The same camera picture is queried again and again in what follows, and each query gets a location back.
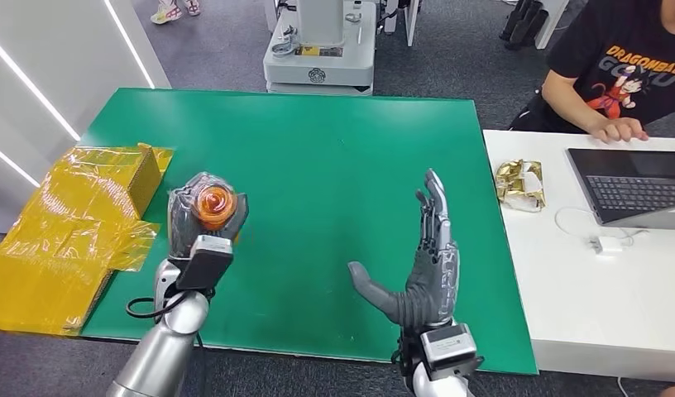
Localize grey laptop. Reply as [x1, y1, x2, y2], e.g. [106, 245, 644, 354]
[566, 147, 675, 232]

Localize white desk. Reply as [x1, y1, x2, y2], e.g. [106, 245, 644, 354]
[482, 129, 675, 385]

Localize white furniture leg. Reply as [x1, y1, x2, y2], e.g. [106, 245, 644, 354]
[534, 0, 571, 51]

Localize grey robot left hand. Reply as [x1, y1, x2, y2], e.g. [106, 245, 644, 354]
[166, 171, 250, 261]

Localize person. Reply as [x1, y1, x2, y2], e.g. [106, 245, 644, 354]
[507, 0, 675, 146]

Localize orange plastic bottle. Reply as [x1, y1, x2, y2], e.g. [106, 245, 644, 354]
[192, 184, 239, 232]

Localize white stand post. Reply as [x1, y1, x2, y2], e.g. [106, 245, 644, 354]
[382, 0, 422, 48]

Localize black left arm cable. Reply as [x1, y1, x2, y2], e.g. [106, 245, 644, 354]
[125, 295, 180, 321]

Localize thin white cable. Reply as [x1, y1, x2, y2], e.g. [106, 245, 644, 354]
[553, 206, 649, 247]

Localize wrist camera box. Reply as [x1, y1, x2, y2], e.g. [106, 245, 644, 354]
[175, 235, 235, 292]
[419, 323, 486, 382]

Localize yellow taped cardboard box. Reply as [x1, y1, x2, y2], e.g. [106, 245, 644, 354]
[0, 142, 175, 337]

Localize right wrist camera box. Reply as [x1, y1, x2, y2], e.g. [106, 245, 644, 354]
[419, 323, 486, 382]

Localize green table mat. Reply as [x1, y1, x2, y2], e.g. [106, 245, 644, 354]
[80, 87, 539, 375]

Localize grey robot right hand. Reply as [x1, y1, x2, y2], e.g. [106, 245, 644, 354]
[347, 168, 461, 330]

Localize walking person's feet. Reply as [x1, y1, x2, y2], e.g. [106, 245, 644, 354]
[150, 0, 202, 26]

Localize crumpled gold foil wrapper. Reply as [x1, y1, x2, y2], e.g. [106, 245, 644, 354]
[495, 159, 547, 213]

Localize white power adapter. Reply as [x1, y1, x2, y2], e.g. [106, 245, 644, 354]
[589, 235, 624, 256]

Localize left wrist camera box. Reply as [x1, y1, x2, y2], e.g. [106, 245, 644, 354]
[175, 235, 235, 292]

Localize white wheeled machine base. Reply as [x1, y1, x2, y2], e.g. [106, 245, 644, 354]
[262, 0, 379, 97]

